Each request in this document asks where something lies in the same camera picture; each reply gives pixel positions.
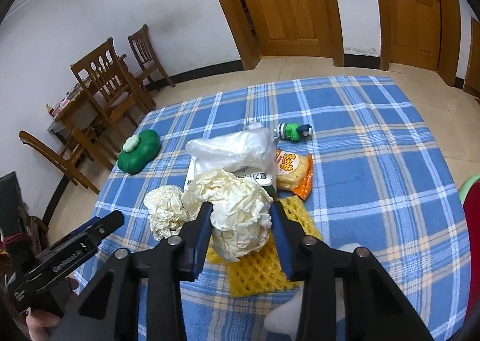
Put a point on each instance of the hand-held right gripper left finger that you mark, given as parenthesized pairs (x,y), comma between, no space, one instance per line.
(204,230)

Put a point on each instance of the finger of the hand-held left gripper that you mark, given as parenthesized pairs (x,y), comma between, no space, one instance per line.
(101,227)

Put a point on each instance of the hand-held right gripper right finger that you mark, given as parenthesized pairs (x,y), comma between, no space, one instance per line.
(279,238)

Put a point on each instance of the large paper ball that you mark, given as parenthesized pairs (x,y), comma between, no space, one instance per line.
(240,213)

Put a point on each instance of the yellow foam net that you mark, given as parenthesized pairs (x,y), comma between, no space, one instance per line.
(258,273)

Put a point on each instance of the orange snack packet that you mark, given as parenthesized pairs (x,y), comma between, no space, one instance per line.
(294,172)

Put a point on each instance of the person's left hand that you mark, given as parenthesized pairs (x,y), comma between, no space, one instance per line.
(39,326)

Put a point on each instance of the small crumpled paper ball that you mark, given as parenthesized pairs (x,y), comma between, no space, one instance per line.
(165,209)

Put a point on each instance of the person's dark printed clothing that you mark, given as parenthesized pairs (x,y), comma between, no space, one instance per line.
(9,281)

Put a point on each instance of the white flat box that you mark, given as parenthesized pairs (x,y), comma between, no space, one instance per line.
(262,180)

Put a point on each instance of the black flat panel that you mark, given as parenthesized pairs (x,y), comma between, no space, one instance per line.
(10,202)

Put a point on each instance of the wooden chair with curved back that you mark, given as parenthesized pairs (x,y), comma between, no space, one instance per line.
(60,159)

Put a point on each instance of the white cloth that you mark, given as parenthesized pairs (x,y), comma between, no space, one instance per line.
(285,318)

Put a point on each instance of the white plastic bag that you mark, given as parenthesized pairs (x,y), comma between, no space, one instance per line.
(232,149)

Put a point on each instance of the green flower-shaped container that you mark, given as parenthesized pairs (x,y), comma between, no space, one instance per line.
(140,151)

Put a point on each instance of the green toy bottle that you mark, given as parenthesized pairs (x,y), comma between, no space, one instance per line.
(292,131)

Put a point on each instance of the blue plaid tablecloth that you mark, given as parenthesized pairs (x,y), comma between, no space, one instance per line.
(375,176)

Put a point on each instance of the wooden dining table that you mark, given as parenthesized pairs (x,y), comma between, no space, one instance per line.
(75,116)

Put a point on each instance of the wooden chair with tall back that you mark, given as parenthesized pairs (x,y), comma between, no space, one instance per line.
(108,78)

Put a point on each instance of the wooden chair with slatted back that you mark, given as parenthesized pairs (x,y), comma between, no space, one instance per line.
(144,52)

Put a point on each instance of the red and green round object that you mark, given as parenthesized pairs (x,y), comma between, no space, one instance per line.
(473,251)

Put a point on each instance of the wooden door frame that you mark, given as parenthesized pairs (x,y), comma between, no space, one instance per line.
(228,7)
(448,25)

